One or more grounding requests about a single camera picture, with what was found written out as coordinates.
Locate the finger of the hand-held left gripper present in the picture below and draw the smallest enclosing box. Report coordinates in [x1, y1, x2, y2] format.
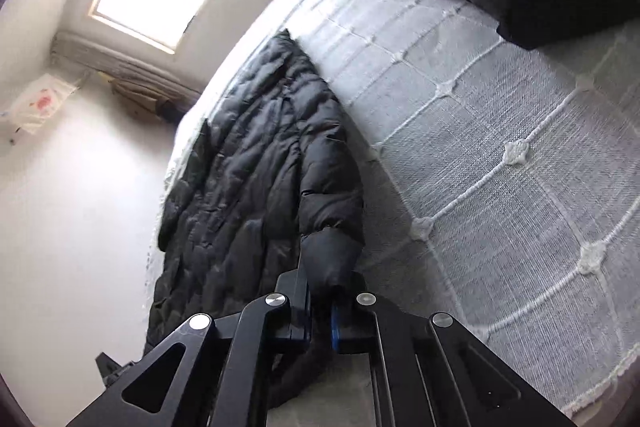
[95, 351, 138, 389]

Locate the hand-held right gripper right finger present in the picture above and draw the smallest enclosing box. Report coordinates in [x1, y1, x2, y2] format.
[329, 291, 577, 427]

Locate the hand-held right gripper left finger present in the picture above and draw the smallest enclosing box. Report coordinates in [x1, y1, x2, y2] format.
[65, 269, 315, 427]

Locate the black quilted down jacket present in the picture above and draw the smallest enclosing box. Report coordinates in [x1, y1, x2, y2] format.
[142, 29, 366, 410]

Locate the bed with grey bedspread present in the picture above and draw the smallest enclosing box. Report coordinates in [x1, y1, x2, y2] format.
[144, 0, 640, 427]

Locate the hanging brown garment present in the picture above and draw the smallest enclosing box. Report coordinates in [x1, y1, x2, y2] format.
[106, 73, 197, 124]

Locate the grey curtain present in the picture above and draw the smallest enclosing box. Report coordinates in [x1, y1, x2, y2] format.
[51, 31, 202, 108]

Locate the white wall poster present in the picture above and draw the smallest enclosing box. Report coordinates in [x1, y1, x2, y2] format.
[0, 73, 79, 136]

